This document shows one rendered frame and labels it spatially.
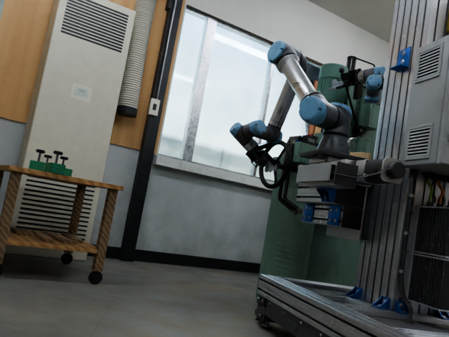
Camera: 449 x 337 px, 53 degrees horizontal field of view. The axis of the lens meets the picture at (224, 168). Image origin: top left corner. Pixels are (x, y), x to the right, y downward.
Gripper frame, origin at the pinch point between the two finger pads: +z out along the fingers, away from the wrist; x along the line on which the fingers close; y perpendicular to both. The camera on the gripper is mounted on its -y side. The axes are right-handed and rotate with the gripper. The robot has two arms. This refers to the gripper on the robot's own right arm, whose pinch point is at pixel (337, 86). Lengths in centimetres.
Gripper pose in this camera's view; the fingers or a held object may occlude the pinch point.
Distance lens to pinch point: 284.9
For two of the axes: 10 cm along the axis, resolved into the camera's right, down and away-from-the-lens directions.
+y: -3.4, -9.2, -2.0
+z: -5.0, 0.0, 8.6
